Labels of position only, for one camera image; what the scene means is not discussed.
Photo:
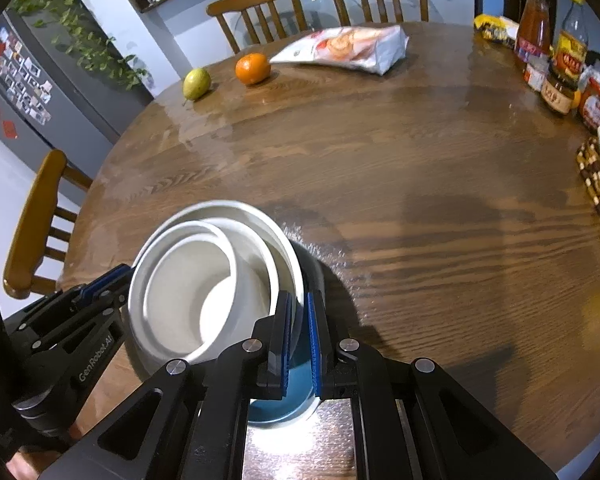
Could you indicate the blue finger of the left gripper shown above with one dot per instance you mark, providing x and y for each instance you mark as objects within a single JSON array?
[
  {"x": 100, "y": 282},
  {"x": 43, "y": 338}
]

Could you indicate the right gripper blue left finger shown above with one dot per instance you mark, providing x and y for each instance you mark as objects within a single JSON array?
[{"x": 221, "y": 391}]

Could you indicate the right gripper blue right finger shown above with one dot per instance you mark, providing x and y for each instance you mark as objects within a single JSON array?
[{"x": 346, "y": 369}]

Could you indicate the blue square plate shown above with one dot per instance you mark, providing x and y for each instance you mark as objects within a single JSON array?
[{"x": 300, "y": 401}]

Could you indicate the medium white bowl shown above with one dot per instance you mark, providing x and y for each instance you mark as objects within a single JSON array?
[{"x": 256, "y": 289}]

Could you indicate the large white bowl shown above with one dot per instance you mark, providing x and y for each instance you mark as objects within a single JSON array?
[{"x": 286, "y": 262}]

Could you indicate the small white deep bowl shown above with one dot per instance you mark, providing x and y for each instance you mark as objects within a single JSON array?
[{"x": 188, "y": 281}]

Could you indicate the person's left hand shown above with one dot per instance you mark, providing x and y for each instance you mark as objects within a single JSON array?
[{"x": 38, "y": 452}]

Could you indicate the wooden chair at left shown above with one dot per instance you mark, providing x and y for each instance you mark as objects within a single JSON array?
[{"x": 35, "y": 227}]

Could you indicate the grey refrigerator with magnets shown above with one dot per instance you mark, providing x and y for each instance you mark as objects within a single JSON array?
[{"x": 47, "y": 102}]

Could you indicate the green pear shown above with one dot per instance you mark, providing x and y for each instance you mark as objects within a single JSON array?
[{"x": 196, "y": 84}]

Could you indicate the orange tangerine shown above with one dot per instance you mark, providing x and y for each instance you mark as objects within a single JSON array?
[{"x": 253, "y": 68}]

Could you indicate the green hanging plant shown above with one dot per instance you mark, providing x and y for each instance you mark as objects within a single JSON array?
[{"x": 77, "y": 35}]

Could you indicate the white snack bag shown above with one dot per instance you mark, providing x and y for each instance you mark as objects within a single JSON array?
[{"x": 372, "y": 50}]

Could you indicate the wooden bead trivet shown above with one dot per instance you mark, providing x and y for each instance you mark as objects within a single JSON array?
[{"x": 588, "y": 162}]

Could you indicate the wooden chair back left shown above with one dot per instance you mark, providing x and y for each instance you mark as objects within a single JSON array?
[{"x": 264, "y": 9}]

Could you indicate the dark jar brown label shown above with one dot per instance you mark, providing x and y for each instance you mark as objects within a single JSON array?
[{"x": 558, "y": 94}]

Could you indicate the red lid jar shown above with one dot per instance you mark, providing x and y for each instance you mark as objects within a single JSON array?
[{"x": 589, "y": 107}]

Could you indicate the yellow snack packet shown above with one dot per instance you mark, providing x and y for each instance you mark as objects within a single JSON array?
[{"x": 498, "y": 29}]

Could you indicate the red sauce bottle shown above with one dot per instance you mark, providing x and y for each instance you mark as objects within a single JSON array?
[{"x": 533, "y": 36}]

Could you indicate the oil bottle yellow cap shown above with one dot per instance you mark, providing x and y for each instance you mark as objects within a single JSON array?
[{"x": 572, "y": 44}]

